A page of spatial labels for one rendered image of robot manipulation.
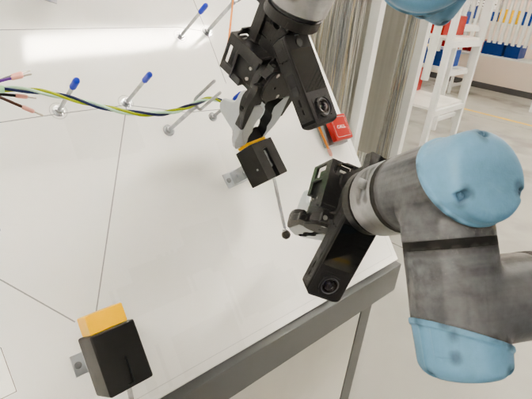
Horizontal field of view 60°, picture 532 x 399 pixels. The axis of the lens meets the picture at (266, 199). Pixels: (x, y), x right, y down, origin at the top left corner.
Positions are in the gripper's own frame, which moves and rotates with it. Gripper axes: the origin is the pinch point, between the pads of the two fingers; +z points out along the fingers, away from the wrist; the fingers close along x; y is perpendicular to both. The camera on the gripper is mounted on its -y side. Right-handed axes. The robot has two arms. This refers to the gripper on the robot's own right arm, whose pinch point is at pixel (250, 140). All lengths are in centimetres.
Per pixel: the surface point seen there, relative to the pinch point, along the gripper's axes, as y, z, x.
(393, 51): 27, 21, -106
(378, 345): -43, 115, -92
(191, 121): 9.4, 3.4, 3.0
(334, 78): 24, 22, -68
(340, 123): -0.6, 4.2, -25.9
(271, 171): -5.7, 0.5, 0.8
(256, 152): -2.7, -0.9, 1.9
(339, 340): -29.3, 36.5, -16.3
